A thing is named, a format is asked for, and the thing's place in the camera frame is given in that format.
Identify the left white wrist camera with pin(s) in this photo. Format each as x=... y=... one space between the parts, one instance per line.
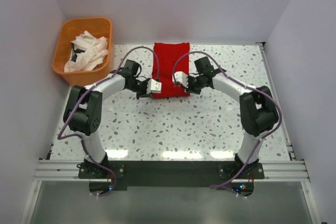
x=153 y=86

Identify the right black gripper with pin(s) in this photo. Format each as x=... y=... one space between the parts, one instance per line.
x=190 y=89

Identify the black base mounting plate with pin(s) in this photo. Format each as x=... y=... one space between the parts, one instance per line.
x=156 y=174

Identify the orange plastic laundry basket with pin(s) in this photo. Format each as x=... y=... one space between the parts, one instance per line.
x=98 y=27

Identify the aluminium frame rail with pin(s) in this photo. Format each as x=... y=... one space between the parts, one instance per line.
x=280 y=164

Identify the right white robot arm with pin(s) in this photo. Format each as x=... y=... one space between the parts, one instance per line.
x=257 y=109

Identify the red t shirt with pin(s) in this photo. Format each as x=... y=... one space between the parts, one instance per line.
x=168 y=54

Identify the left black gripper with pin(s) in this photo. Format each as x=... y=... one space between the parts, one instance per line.
x=144 y=94

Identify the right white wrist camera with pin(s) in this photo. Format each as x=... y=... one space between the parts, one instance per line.
x=180 y=79

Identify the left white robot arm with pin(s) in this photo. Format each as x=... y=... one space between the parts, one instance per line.
x=84 y=106

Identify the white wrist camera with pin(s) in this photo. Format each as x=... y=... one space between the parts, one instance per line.
x=180 y=79
x=153 y=86

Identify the white t shirt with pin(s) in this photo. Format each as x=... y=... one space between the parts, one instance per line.
x=87 y=52

